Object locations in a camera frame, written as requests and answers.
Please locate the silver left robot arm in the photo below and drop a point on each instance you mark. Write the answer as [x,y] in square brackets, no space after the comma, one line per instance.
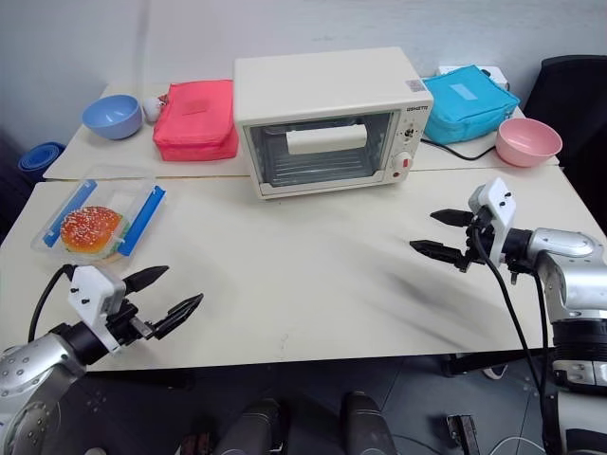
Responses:
[28,360]

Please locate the blue plastic bowl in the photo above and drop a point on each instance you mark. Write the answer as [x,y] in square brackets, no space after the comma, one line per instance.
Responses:
[111,116]

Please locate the sesame bun burger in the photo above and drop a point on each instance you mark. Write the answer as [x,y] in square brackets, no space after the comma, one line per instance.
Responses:
[90,227]

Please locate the white power strip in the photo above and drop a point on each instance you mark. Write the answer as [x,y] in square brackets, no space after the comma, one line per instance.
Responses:
[495,73]

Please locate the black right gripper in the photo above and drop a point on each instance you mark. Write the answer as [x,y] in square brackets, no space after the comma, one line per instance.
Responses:
[476,246]

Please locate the black chair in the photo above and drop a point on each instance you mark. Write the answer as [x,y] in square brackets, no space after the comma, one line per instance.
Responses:
[569,99]

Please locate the white and pink shoe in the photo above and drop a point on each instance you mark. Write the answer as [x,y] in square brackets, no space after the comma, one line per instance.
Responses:
[495,372]

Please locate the cream toaster oven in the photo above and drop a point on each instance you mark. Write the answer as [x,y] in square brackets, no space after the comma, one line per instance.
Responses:
[318,85]

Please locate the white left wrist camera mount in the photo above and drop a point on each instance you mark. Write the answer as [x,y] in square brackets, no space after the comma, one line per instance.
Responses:
[92,289]

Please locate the blue fabric lunch bag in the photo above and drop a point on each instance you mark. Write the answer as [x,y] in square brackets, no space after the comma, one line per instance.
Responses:
[467,106]

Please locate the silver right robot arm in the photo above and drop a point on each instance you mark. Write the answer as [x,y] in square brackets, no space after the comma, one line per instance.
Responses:
[564,242]

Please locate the small black floor bracket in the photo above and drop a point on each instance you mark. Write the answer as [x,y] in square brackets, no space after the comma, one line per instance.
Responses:
[461,433]

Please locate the pink plastic bowl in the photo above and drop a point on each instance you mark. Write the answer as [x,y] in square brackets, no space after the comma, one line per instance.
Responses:
[528,142]

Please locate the dark rounded shape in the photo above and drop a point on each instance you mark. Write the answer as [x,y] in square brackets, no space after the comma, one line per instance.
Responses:
[253,426]
[367,422]

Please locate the small white round toy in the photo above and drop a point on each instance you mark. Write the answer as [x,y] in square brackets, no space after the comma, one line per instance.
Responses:
[152,109]

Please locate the white robot body shell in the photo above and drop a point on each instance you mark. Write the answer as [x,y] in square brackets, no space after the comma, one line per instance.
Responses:
[585,417]

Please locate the clear container with blue clips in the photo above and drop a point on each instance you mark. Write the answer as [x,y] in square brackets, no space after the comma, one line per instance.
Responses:
[123,192]

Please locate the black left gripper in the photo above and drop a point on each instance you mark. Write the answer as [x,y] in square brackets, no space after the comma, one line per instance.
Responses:
[124,324]

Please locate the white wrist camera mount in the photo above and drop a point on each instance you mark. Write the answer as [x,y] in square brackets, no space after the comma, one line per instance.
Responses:
[497,201]
[92,289]

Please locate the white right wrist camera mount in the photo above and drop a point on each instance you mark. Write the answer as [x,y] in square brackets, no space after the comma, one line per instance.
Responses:
[497,201]

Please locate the red fabric lunch bag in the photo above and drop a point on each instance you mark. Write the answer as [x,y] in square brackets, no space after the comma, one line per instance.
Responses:
[194,118]

